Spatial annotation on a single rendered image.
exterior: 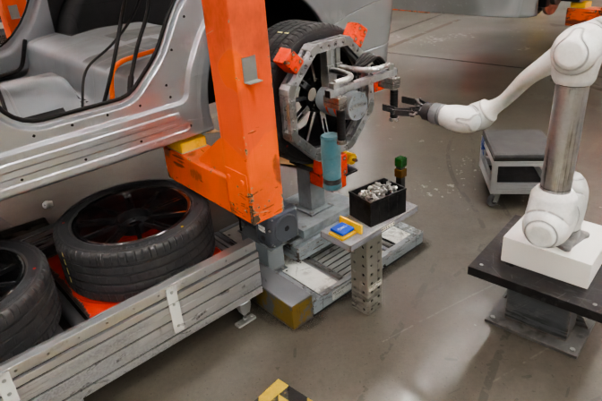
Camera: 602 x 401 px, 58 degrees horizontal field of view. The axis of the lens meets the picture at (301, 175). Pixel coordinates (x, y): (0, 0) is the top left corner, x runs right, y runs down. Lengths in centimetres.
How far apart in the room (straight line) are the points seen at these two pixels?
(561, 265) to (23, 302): 194
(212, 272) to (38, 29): 229
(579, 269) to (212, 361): 146
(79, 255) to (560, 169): 177
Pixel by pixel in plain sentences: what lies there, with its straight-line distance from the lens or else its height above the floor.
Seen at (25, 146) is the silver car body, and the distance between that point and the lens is 224.
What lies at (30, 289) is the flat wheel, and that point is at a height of 50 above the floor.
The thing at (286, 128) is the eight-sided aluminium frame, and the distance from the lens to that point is 236.
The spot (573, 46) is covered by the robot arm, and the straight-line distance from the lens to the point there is 183.
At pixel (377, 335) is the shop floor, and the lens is 239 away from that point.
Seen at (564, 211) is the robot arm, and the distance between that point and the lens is 203.
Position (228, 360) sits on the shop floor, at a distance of 234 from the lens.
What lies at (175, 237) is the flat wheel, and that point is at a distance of 221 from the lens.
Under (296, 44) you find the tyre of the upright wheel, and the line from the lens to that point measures 238.
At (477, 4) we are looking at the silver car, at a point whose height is 88.
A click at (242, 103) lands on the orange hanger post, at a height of 103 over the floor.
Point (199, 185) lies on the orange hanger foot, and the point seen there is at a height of 57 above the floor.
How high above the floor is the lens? 162
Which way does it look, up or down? 26 degrees down
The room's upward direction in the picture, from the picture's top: 4 degrees counter-clockwise
